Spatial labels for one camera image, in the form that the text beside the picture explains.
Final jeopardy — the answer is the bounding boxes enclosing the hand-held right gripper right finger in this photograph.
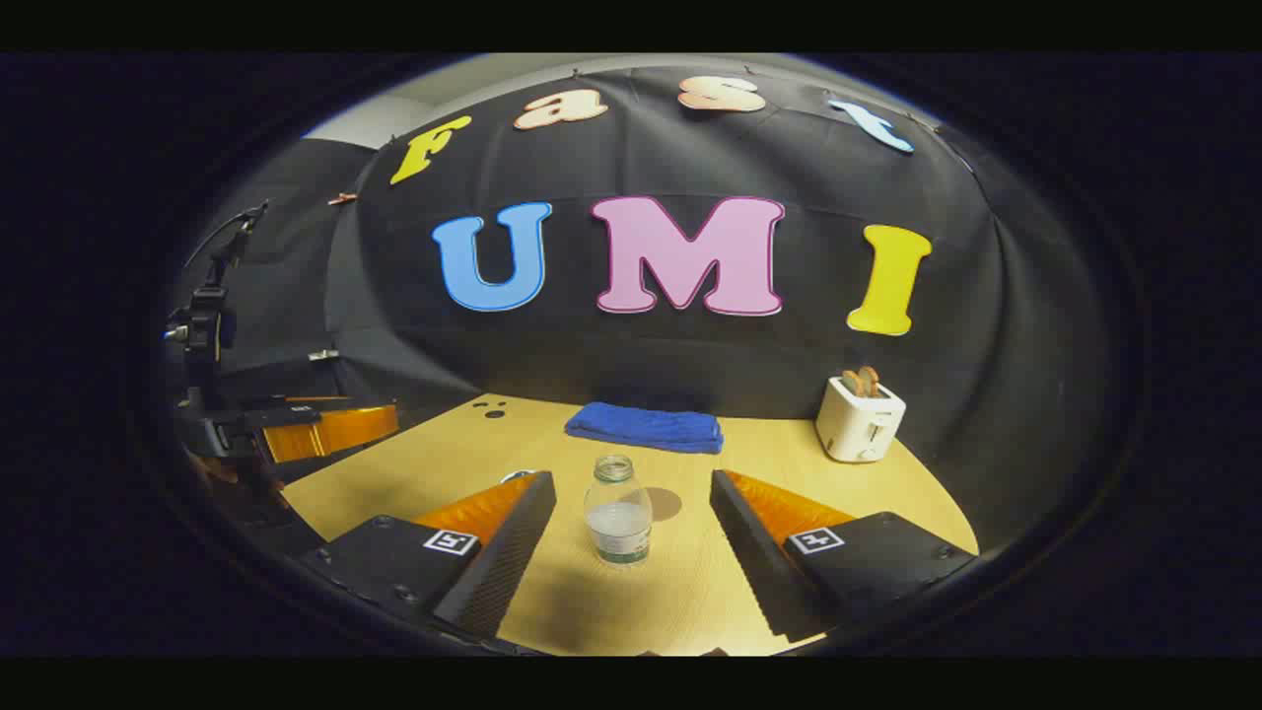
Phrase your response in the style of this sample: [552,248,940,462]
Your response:
[710,469,979,644]

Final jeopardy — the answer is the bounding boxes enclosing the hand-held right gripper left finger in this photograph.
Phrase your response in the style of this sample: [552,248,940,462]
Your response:
[301,470,558,642]

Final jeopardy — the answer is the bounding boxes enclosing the clear plastic water bottle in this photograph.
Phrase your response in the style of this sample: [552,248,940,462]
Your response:
[584,455,654,566]

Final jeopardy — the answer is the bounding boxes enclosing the white toaster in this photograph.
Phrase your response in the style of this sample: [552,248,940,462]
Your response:
[815,375,907,463]

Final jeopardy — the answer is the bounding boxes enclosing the folded blue towel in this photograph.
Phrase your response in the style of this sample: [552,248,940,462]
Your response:
[564,401,725,456]

